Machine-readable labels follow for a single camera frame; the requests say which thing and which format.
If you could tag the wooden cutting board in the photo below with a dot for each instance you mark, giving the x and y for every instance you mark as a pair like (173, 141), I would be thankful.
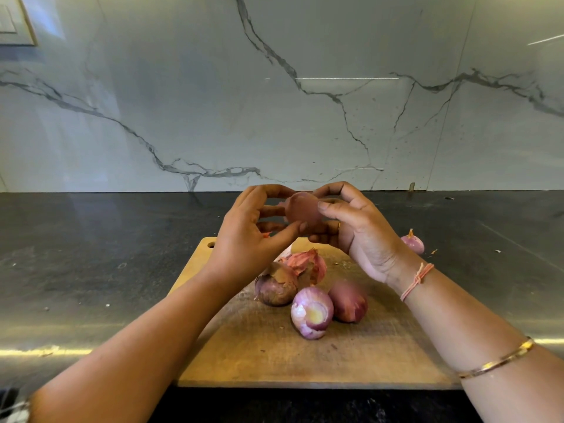
(255, 357)

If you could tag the gold bangle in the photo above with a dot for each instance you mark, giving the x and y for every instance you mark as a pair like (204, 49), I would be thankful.
(495, 361)

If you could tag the person's right forearm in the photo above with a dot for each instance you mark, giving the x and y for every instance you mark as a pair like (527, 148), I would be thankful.
(480, 348)

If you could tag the small red onion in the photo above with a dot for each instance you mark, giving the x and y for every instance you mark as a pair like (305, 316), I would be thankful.
(414, 244)

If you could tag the white wall switch plate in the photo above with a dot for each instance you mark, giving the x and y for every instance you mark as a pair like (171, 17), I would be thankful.
(13, 20)

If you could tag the brownish red onion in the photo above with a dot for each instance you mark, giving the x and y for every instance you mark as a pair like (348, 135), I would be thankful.
(276, 285)

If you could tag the person's left hand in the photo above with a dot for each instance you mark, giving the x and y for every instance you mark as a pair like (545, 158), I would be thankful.
(240, 242)

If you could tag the black white plaid sleeve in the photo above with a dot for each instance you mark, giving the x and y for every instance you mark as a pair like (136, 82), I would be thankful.
(10, 409)

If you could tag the person's right hand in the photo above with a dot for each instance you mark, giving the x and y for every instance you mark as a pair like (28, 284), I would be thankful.
(370, 238)

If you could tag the pile of onion peels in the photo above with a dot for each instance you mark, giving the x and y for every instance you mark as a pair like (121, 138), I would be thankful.
(304, 262)

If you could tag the person's left forearm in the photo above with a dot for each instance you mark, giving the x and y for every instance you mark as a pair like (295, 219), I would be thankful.
(123, 365)

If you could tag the red onion with pale patch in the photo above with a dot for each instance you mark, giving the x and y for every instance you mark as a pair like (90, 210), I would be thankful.
(312, 312)

